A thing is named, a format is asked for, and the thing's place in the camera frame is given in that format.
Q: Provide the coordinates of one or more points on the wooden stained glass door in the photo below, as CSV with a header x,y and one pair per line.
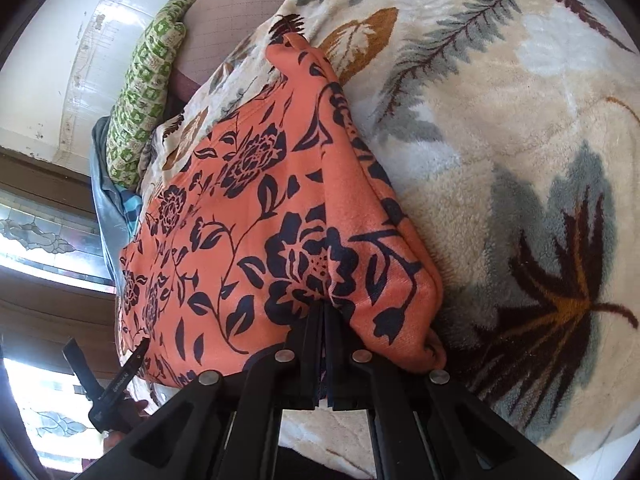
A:
x,y
45,310

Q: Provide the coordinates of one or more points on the pink mattress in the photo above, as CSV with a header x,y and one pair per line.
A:
x,y
235,25

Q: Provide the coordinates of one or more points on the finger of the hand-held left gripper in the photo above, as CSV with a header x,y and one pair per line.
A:
x,y
77,365

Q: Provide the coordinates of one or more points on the blue cloth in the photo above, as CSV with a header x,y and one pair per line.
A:
x,y
107,195

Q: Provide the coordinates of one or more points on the green checked pillow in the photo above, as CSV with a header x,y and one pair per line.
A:
x,y
150,85

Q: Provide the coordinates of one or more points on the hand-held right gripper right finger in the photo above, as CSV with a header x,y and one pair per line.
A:
x,y
345,365

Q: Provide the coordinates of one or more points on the teal striped cloth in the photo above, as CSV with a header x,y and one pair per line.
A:
x,y
132,212

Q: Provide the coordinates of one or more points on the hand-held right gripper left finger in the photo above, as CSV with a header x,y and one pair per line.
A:
x,y
305,360

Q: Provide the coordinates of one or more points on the orange floral shirt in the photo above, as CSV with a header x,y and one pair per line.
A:
x,y
260,240

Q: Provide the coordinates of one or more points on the leaf print blanket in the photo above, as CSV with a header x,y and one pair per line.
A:
x,y
500,160

